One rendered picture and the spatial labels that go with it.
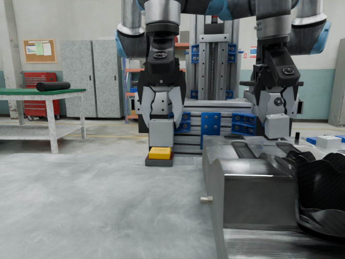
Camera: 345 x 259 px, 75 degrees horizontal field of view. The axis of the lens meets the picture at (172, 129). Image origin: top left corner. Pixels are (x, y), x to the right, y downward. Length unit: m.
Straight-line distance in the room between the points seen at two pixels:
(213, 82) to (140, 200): 0.82
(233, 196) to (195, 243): 0.12
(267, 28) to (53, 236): 0.59
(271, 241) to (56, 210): 0.38
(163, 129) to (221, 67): 0.72
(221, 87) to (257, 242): 0.91
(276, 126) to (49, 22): 6.82
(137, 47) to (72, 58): 5.38
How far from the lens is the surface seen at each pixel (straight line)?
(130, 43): 1.05
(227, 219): 0.30
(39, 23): 7.30
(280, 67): 0.57
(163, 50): 0.44
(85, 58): 6.24
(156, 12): 0.49
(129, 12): 1.01
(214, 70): 1.18
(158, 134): 0.48
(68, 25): 6.88
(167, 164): 0.65
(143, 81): 0.49
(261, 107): 0.63
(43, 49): 7.17
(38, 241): 0.44
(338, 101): 6.38
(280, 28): 0.60
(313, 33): 1.05
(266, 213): 0.31
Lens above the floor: 1.04
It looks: 12 degrees down
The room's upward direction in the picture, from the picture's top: straight up
